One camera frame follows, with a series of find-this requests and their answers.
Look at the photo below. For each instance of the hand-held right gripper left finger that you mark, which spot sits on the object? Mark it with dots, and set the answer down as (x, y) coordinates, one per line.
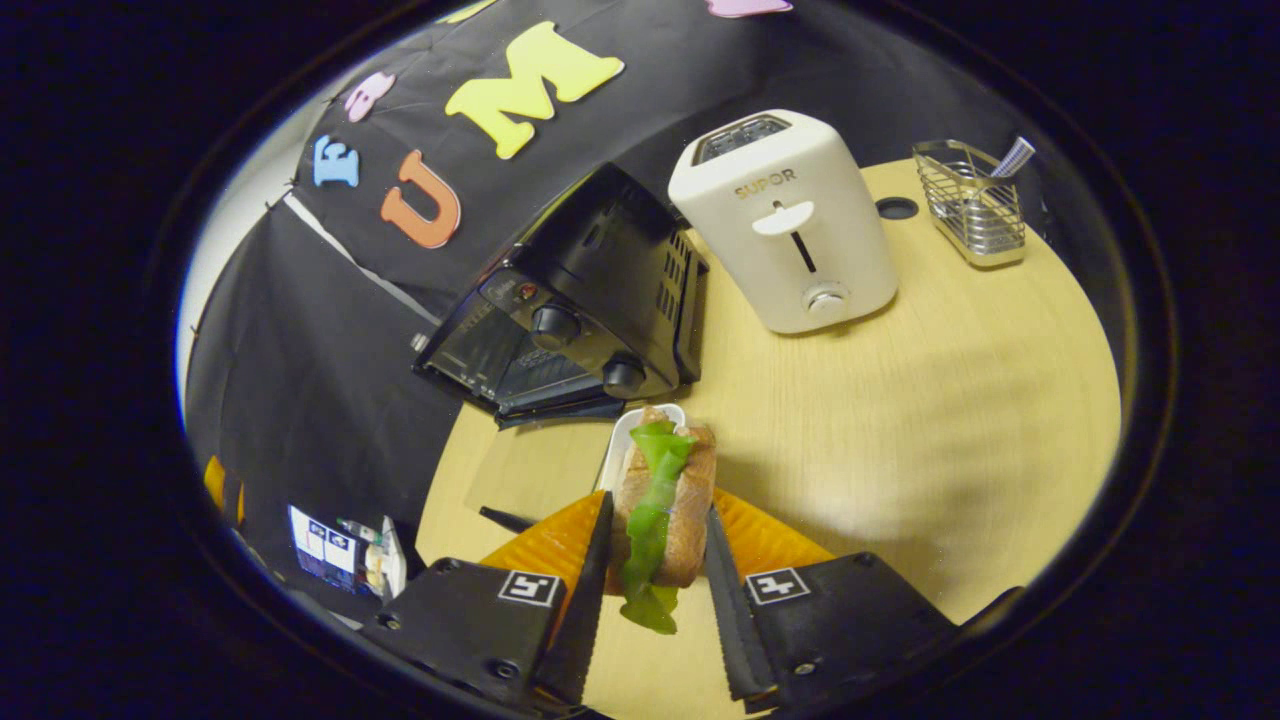
(590, 600)

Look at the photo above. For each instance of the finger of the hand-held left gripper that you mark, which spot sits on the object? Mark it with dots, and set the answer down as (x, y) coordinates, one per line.
(215, 485)

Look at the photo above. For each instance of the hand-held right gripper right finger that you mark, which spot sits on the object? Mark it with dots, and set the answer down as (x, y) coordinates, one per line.
(735, 620)

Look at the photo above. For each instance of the lettuce sandwich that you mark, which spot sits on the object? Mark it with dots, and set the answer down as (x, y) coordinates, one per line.
(685, 500)

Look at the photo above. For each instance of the black electric oven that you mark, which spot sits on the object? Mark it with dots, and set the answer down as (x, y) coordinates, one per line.
(600, 260)

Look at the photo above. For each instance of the blue and white box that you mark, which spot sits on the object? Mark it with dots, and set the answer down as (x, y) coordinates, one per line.
(335, 550)

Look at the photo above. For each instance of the white rectangular plate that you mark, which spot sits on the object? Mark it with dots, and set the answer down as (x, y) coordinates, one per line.
(618, 445)

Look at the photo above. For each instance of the white toaster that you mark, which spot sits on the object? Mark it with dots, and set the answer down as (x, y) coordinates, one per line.
(790, 250)

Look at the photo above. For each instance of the black table grommet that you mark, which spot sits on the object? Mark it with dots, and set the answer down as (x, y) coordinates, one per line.
(897, 208)

